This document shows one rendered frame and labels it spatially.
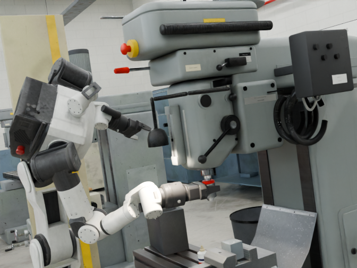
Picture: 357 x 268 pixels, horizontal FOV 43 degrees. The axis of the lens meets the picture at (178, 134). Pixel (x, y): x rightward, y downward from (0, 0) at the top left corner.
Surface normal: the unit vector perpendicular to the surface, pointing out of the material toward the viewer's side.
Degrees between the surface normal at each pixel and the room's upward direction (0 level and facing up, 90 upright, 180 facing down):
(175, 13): 90
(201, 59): 90
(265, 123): 90
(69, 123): 58
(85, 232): 108
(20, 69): 90
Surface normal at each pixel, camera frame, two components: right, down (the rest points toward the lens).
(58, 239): 0.62, -0.21
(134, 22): -0.86, 0.15
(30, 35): 0.49, -0.02
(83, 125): 0.48, -0.56
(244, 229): -0.64, 0.19
